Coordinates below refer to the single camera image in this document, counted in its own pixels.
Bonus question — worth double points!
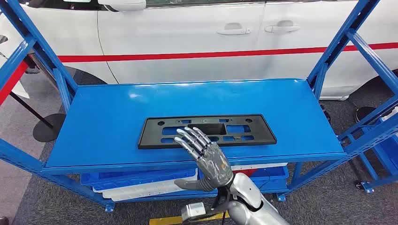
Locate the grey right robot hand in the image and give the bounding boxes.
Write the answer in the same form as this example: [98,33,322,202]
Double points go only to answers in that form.
[173,126,234,192]

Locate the black plastic plate frame part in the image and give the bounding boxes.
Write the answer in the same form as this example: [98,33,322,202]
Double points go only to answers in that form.
[138,114,278,150]

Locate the blue metal shelf rack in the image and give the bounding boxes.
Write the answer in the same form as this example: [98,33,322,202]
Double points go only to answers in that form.
[0,0,398,213]

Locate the blue plastic crate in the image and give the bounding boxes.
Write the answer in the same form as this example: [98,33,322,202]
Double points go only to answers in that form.
[80,169,198,192]
[248,166,290,190]

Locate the yellow floor tape square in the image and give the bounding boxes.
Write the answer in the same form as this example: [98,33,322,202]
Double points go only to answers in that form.
[149,212,230,225]

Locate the white car with red stripe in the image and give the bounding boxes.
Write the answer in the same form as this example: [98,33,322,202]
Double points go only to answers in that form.
[0,0,398,101]

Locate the black round stanchion base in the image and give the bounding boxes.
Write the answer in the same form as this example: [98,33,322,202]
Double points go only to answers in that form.
[354,106,377,123]

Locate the blue metal side rack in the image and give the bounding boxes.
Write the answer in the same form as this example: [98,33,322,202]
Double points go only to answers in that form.
[356,107,398,195]

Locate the red barrier belt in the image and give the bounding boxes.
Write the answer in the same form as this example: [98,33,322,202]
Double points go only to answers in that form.
[0,60,29,106]

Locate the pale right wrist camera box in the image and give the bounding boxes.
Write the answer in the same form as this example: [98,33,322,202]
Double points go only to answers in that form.
[181,202,207,222]

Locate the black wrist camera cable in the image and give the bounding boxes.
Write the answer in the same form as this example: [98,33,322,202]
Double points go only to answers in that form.
[212,185,233,225]

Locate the black stanchion post with base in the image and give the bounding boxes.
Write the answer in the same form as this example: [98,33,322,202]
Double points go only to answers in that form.
[9,91,67,143]

